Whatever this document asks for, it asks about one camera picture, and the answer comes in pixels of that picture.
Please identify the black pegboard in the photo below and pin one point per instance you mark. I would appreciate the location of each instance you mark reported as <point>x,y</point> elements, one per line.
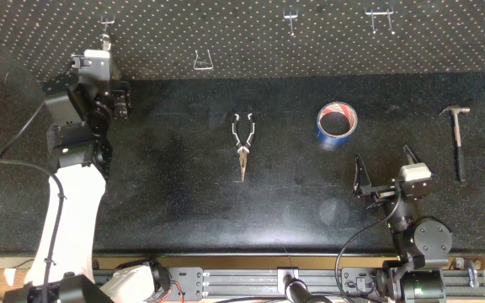
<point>268,46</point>

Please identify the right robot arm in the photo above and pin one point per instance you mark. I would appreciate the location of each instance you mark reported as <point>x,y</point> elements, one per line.
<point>430,244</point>

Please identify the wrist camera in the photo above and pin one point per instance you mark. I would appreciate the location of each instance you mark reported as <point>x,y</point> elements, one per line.
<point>97,63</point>
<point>414,172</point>

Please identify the wide loop metal hook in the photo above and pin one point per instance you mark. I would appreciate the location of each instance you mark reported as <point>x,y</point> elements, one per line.
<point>203,66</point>

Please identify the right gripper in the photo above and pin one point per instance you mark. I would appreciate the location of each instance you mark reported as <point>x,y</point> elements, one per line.
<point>381,191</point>

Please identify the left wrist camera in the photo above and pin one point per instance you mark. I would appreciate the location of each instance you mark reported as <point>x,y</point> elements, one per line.
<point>97,63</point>

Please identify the hammer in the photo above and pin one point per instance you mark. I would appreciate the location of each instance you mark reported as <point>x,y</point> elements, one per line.
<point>458,134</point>

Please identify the mounting rail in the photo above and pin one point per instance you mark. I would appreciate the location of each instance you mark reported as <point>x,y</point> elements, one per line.
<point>234,280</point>

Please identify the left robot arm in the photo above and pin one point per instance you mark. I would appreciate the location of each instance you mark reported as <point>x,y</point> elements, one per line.
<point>74,219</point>

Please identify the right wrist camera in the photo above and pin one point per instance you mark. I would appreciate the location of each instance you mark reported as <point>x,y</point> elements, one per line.
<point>414,172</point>

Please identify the black and white pliers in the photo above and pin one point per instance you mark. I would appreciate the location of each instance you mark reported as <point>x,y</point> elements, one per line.
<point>243,147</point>

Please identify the double prong metal hook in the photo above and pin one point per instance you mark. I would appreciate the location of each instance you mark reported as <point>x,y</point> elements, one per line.
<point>379,13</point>

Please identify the roll of blue tape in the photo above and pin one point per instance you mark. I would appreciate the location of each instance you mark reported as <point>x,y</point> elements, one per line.
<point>324,134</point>

